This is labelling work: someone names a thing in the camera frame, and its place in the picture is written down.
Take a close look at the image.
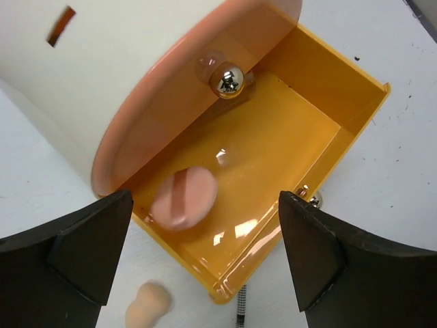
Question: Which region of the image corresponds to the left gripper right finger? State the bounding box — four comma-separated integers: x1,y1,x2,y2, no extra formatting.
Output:
279,191,436,327

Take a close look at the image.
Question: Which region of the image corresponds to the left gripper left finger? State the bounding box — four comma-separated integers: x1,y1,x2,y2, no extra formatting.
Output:
1,190,133,327

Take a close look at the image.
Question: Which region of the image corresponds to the beige makeup sponge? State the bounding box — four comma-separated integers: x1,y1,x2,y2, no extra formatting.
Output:
125,281,172,328

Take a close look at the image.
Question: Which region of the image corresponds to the grey checkered eyeliner pencil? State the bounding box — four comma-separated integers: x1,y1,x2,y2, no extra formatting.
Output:
236,285,247,328

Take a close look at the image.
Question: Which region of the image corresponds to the yellow drawer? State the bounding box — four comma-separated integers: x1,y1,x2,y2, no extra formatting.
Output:
124,26,391,304

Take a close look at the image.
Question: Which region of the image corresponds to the cream drawer organizer box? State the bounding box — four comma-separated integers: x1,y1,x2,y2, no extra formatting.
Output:
1,1,248,195

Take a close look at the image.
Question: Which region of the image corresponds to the pink top drawer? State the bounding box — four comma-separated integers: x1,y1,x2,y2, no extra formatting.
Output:
91,1,302,195

